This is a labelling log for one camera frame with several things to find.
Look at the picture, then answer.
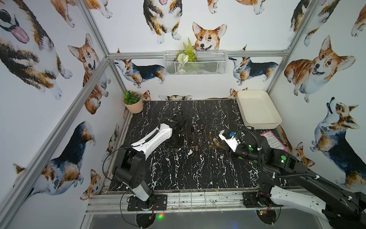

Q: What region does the artificial fern with flower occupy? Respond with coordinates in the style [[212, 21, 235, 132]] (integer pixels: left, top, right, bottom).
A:
[[175, 38, 197, 74]]

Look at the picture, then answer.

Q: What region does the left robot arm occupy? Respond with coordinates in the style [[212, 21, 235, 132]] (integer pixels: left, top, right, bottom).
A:
[[112, 114, 186, 203]]

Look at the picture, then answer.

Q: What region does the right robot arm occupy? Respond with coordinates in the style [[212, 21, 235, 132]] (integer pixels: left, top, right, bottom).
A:
[[219, 128, 366, 229]]

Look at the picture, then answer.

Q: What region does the cream rectangular tray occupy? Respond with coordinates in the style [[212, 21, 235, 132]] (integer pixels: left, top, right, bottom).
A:
[[236, 90, 282, 129]]

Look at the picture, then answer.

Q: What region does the white wire wall basket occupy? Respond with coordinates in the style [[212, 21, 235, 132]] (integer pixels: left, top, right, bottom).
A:
[[164, 51, 228, 76]]

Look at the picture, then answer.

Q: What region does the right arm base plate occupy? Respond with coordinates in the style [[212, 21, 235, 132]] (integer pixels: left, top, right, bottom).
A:
[[242, 192, 282, 208]]

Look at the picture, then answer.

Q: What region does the pink label card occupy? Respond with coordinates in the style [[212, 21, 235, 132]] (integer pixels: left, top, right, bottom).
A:
[[260, 131, 288, 152]]

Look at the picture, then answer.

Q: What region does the aluminium front rail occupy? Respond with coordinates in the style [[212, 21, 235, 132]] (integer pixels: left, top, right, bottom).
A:
[[85, 190, 322, 215]]

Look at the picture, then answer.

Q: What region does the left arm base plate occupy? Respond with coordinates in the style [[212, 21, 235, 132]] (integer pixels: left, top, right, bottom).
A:
[[127, 194, 168, 211]]

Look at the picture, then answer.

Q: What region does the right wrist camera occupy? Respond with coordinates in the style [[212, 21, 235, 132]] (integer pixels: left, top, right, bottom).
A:
[[219, 129, 240, 152]]

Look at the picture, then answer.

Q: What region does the potted green plant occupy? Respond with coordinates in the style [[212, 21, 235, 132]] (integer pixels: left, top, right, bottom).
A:
[[123, 91, 143, 114]]

